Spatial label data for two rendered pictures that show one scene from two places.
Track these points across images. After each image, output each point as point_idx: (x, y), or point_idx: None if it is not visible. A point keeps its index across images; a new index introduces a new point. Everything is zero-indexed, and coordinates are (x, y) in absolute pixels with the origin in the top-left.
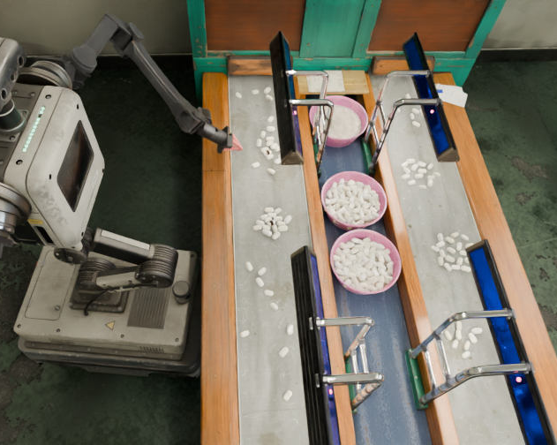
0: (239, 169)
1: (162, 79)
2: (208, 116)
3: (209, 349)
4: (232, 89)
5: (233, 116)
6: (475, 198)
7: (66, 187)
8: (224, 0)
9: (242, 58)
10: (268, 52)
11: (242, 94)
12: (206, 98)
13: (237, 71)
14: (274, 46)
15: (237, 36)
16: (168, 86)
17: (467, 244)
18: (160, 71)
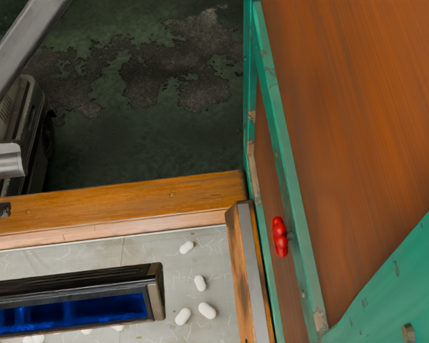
0: None
1: (6, 45)
2: None
3: None
4: (208, 234)
5: (130, 243)
6: None
7: None
8: (266, 118)
9: (243, 231)
10: (270, 292)
11: (194, 256)
12: (165, 184)
13: (228, 232)
14: (117, 272)
15: (266, 201)
16: None
17: None
18: (24, 38)
